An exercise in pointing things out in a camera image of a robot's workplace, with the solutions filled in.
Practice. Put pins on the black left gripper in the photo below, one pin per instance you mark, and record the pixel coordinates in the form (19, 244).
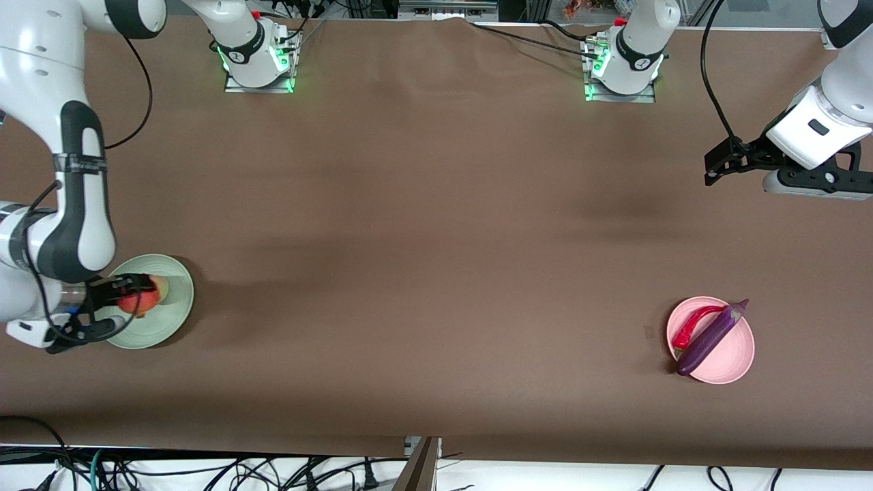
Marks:
(756, 151)

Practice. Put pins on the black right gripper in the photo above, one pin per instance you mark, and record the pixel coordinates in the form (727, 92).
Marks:
(97, 292)

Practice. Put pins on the red pomegranate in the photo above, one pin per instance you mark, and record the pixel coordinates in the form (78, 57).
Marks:
(140, 303)

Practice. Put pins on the peach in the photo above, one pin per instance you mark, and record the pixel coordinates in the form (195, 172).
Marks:
(162, 290)

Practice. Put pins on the red chili pepper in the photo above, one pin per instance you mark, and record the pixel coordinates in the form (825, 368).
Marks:
(689, 327)

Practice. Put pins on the purple eggplant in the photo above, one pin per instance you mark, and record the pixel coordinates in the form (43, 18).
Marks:
(709, 341)

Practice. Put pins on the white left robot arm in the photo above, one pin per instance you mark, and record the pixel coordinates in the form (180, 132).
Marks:
(839, 109)

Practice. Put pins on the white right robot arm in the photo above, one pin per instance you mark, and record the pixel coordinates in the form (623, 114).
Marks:
(75, 204)

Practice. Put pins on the green plate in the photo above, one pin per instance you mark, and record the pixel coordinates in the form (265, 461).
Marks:
(170, 320)

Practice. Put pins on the aluminium corner profile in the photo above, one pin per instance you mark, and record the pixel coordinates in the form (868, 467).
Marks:
(826, 39)

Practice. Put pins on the pink plate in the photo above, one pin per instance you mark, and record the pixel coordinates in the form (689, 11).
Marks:
(733, 358)

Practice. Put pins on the orange background object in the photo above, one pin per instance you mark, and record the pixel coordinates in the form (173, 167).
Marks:
(576, 8)

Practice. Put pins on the brown table covering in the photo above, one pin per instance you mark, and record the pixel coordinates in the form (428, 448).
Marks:
(409, 204)

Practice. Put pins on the brown support beam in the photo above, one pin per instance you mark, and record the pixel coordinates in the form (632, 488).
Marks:
(419, 470)

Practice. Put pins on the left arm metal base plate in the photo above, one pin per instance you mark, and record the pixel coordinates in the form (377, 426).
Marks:
(644, 97)

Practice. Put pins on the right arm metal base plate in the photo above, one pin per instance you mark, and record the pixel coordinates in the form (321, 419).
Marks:
(239, 87)

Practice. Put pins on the aluminium frame bar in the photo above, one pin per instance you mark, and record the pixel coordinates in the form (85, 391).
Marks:
(443, 8)

